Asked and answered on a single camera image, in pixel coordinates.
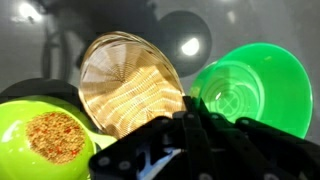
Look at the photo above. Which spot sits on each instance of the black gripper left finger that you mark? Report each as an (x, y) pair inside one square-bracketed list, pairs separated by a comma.
[(133, 150)]

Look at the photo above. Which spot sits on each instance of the brown speckled granules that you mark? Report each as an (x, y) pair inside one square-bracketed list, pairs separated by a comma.
[(55, 136)]

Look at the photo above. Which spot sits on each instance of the brown woven bowl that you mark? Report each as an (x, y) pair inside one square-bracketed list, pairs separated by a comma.
[(126, 83)]

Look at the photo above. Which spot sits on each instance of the green plastic bowl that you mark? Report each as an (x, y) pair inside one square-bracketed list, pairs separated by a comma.
[(283, 83)]

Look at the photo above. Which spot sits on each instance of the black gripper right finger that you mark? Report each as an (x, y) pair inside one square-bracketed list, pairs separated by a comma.
[(260, 150)]

